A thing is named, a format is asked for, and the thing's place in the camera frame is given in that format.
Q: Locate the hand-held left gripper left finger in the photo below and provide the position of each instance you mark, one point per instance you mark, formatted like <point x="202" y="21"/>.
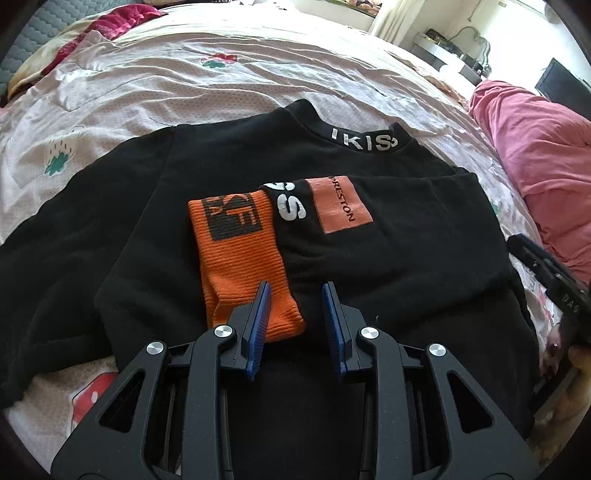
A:
<point x="258" y="323"/>

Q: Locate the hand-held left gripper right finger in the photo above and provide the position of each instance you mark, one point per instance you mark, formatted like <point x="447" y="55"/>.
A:
<point x="333" y="323"/>

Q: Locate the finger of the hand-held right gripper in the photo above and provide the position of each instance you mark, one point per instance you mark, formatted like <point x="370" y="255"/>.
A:
<point x="531" y="258"/>

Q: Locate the black sweater with orange cuff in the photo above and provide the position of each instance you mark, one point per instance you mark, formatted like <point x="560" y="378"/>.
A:
<point x="392" y="240"/>

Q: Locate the pink blanket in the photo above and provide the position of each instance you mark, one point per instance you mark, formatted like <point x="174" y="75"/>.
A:
<point x="531" y="147"/>

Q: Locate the black monitor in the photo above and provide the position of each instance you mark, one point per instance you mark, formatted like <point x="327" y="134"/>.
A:
<point x="563" y="85"/>

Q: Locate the white desk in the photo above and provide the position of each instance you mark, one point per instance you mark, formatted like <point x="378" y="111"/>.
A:
<point x="443" y="55"/>

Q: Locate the pink printed bed sheet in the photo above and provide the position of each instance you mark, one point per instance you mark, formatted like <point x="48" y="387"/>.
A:
<point x="184" y="92"/>

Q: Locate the white curtain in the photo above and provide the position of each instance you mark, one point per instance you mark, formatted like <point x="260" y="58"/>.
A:
<point x="397" y="16"/>

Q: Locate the red patterned pillow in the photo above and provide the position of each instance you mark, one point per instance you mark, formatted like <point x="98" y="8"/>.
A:
<point x="115" y="23"/>

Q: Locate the grey quilted headboard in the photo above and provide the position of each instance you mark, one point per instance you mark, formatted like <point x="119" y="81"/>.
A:
<point x="41" y="32"/>

